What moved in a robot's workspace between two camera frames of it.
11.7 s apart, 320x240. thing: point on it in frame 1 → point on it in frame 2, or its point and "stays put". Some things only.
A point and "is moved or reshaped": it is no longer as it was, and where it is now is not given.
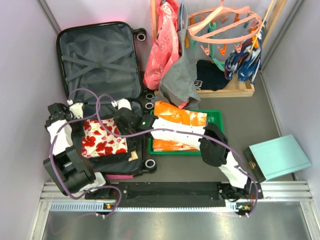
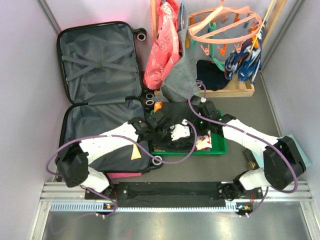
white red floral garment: x=97 y=141 is moved or reshaped
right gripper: x=121 y=129 → x=198 y=132
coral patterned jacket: x=165 y=51 stays put
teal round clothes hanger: x=211 y=25 stays put
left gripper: x=80 y=134 → x=169 y=139
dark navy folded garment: x=209 y=76 stays put
